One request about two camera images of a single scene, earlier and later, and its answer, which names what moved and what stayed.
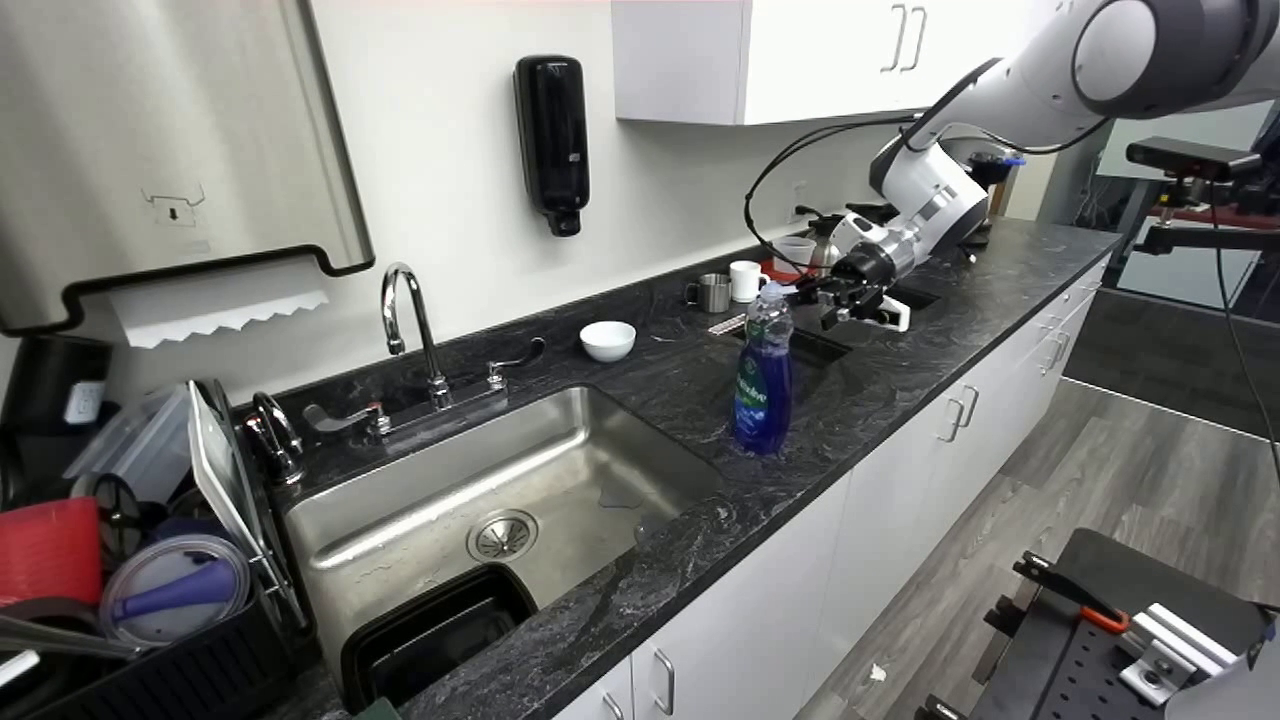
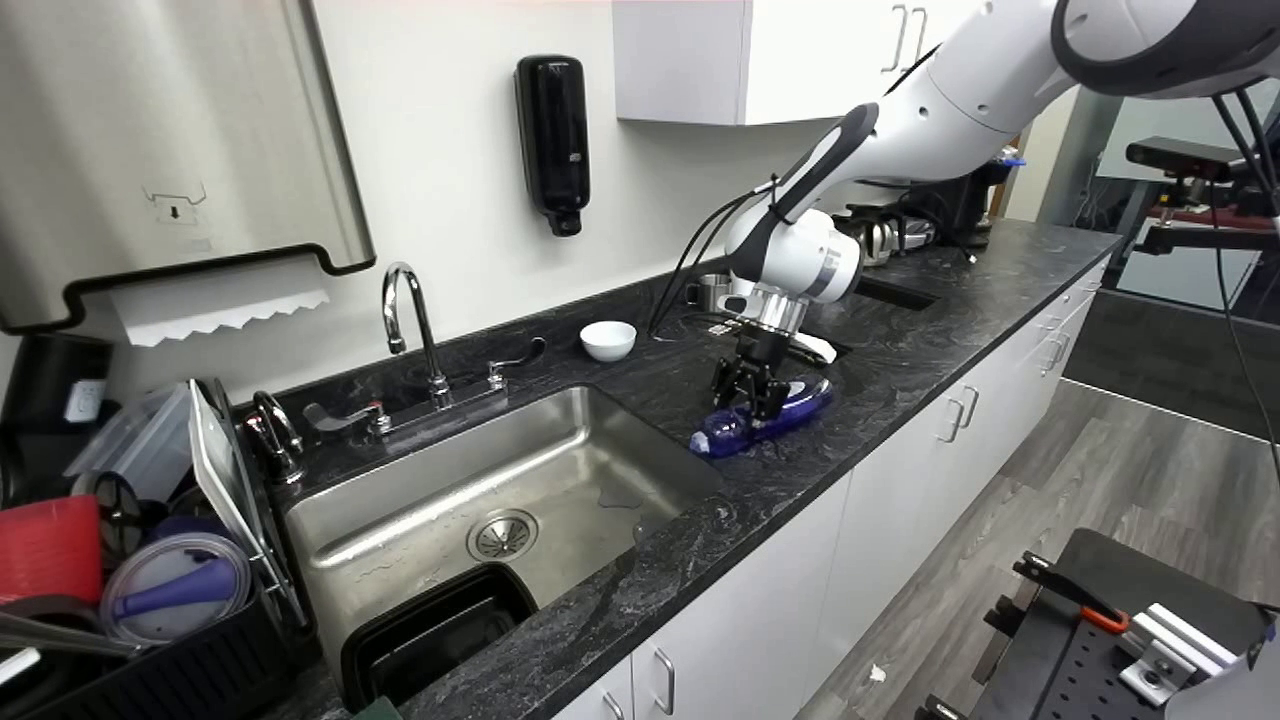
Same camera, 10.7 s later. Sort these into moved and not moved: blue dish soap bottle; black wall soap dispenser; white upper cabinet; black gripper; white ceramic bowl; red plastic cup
Moved: blue dish soap bottle; black gripper
Not moved: red plastic cup; white upper cabinet; black wall soap dispenser; white ceramic bowl
